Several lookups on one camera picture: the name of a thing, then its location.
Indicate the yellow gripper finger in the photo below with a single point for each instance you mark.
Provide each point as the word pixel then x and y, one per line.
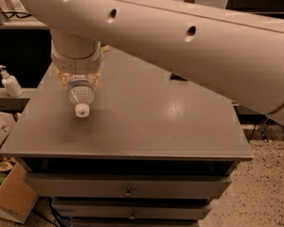
pixel 62 77
pixel 97 79

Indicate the blue plastic water bottle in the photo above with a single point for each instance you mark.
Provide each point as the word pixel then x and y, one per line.
pixel 81 94

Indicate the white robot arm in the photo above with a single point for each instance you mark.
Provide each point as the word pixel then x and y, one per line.
pixel 235 54

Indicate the white pump dispenser bottle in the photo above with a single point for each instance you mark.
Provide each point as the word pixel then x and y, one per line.
pixel 10 82

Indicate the green and yellow sponge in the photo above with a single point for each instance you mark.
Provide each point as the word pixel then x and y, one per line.
pixel 105 48

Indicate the small cardboard box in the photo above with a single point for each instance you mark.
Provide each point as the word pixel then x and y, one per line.
pixel 0 128

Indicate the white appliance on shelf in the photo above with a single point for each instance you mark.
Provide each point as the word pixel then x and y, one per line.
pixel 14 5

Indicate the grey drawer cabinet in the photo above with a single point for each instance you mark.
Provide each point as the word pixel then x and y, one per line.
pixel 141 123

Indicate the top grey drawer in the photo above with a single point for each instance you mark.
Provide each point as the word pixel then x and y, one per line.
pixel 127 186

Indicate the grey drawer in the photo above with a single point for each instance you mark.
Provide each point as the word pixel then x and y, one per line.
pixel 127 186
pixel 133 209

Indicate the cardboard box with items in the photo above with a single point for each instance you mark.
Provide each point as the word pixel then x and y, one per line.
pixel 17 198

